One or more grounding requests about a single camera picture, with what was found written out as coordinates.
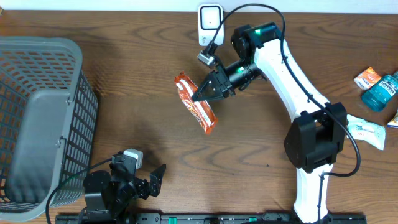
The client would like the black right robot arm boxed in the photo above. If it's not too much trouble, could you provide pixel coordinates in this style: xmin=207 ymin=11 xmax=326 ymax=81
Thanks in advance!
xmin=192 ymin=22 xmax=347 ymax=223

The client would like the orange small tissue packet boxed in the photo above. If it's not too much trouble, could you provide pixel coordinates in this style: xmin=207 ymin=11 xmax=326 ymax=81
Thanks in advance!
xmin=353 ymin=67 xmax=381 ymax=91

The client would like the grey plastic shopping basket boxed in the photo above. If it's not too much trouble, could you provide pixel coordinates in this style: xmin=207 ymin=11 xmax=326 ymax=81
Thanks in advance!
xmin=1 ymin=37 xmax=98 ymax=222

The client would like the white barcode scanner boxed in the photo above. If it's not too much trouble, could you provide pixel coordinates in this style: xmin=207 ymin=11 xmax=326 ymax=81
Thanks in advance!
xmin=197 ymin=4 xmax=224 ymax=47

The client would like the orange snack bar wrapper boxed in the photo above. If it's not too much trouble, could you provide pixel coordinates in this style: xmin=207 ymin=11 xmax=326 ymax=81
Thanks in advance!
xmin=174 ymin=70 xmax=218 ymax=135

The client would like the blue mouthwash bottle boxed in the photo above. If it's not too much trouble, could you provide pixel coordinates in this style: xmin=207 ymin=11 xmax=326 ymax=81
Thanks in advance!
xmin=361 ymin=72 xmax=397 ymax=112

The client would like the yellow tissue pack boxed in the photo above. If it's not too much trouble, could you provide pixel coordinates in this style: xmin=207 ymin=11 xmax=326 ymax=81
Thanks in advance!
xmin=387 ymin=111 xmax=398 ymax=128

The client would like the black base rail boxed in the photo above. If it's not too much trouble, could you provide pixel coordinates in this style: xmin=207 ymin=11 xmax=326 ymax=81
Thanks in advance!
xmin=55 ymin=212 xmax=367 ymax=224

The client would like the teal wet wipes pack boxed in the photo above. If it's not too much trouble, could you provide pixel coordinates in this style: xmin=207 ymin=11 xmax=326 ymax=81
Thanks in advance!
xmin=347 ymin=114 xmax=386 ymax=151

